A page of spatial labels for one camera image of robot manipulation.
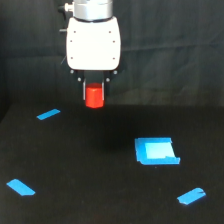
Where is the blue tape square marker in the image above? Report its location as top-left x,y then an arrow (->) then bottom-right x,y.
135,137 -> 180,165

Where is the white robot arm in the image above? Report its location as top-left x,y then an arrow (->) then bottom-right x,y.
58,0 -> 121,103

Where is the blue tape strip back left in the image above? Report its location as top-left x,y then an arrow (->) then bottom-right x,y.
37,109 -> 60,120

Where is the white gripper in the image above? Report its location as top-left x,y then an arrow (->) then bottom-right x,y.
60,17 -> 121,100

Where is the red hexagonal block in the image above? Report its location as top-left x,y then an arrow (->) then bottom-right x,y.
85,83 -> 104,109

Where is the blue tape strip front left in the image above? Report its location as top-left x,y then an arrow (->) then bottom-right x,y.
7,179 -> 35,196

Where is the blue tape strip front right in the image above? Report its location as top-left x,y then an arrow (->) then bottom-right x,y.
177,187 -> 206,205

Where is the blue tape strip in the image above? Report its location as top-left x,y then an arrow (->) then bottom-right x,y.
177,187 -> 206,205
37,109 -> 60,120
7,179 -> 35,196

